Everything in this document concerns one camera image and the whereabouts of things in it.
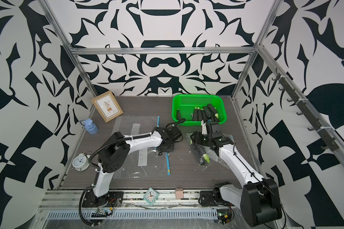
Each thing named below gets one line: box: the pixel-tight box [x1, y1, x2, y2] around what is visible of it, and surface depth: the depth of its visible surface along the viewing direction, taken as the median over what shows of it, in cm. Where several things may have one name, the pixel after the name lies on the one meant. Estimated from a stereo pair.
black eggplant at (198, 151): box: [190, 143, 211, 166], surface depth 85 cm
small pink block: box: [175, 187, 184, 199], surface depth 77 cm
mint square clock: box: [142, 187, 160, 206], surface depth 75 cm
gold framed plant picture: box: [90, 90, 124, 124], surface depth 104 cm
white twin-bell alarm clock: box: [70, 151, 92, 172], surface depth 85 cm
